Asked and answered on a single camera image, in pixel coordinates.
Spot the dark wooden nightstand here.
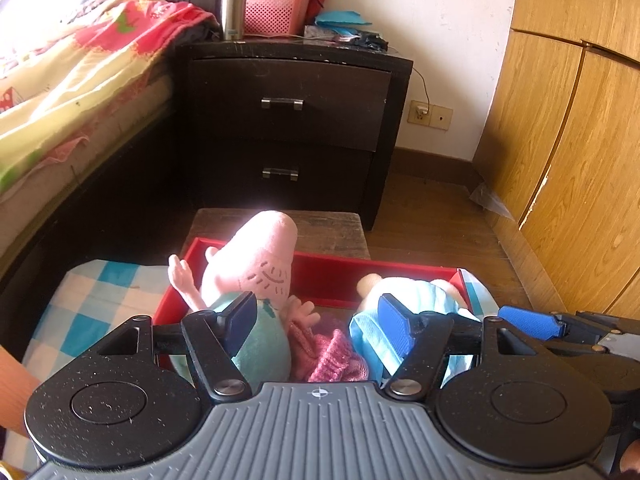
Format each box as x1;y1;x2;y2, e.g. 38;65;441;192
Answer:
172;40;415;232

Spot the mattress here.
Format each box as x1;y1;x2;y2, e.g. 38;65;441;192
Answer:
0;72;175;261

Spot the dark small item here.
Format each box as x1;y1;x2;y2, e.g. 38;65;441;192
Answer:
350;30;388;52

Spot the clear plastic scrap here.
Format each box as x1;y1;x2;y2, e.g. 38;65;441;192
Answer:
469;182;516;221

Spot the pig plush with green shirt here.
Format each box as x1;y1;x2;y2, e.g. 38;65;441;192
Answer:
167;210;321;383

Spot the beige wall socket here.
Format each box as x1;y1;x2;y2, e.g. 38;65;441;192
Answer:
409;100;453;131

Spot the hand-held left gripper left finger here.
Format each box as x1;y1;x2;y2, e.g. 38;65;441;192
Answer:
92;291;258;403

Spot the tissue pack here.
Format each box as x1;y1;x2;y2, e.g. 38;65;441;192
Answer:
303;24;358;41

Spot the large nightstand drawer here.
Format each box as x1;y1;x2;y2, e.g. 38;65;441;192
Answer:
192;57;392;152

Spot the blue paper sheet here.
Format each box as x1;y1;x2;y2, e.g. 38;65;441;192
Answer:
314;9;373;27

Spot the pink plastic basket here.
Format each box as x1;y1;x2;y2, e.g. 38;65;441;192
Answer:
217;0;313;38

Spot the floral blanket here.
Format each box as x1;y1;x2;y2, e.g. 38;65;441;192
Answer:
0;0;221;196

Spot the dark wooden bed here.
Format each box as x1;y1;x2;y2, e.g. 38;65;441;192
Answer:
0;0;221;361

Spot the blue white checkered cloth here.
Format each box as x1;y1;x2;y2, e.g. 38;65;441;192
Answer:
0;259;501;466

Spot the wooden wardrobe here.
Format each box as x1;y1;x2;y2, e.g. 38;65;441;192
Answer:
472;0;640;321

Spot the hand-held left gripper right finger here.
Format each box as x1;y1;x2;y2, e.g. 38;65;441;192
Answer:
377;294;548;403

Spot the stainless steel thermos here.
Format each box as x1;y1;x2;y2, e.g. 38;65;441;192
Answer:
221;0;247;42

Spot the pig plush with blue shirt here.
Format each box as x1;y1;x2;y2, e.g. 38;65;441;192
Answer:
347;274;473;386

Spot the worn wooden stool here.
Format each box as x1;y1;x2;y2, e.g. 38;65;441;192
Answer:
181;208;372;261

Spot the pink knitted cloth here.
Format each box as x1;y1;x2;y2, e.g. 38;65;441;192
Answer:
287;322;369;383

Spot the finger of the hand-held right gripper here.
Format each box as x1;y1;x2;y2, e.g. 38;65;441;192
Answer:
497;305;640;346

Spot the small nightstand drawer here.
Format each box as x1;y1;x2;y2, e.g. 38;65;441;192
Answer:
200;135;376;213

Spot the thin charger cable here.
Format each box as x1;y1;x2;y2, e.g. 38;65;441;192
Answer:
387;47;430;111

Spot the red cardboard box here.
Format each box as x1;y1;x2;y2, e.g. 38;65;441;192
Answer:
152;236;473;376

